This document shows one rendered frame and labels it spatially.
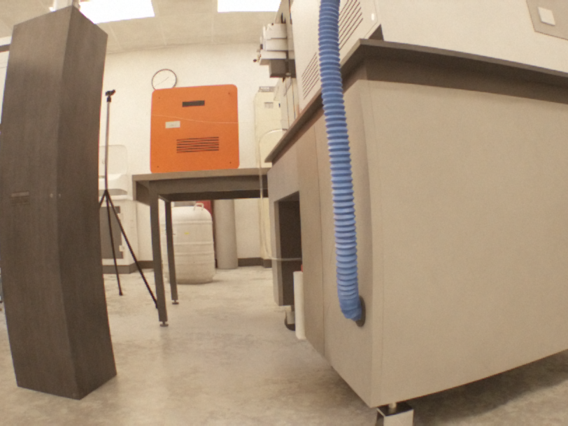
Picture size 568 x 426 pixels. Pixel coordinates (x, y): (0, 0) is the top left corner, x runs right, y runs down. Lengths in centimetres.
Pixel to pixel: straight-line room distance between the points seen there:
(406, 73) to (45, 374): 114
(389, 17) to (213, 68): 470
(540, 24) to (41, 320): 146
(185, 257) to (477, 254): 298
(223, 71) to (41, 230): 450
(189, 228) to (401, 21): 296
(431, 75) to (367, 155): 22
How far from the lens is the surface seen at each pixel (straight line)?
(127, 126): 531
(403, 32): 80
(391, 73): 74
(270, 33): 179
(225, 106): 206
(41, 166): 113
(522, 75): 91
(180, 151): 201
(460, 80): 82
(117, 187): 458
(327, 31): 69
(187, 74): 540
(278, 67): 175
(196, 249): 354
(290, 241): 173
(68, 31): 122
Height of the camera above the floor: 46
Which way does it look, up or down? 3 degrees up
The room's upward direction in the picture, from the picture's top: 3 degrees counter-clockwise
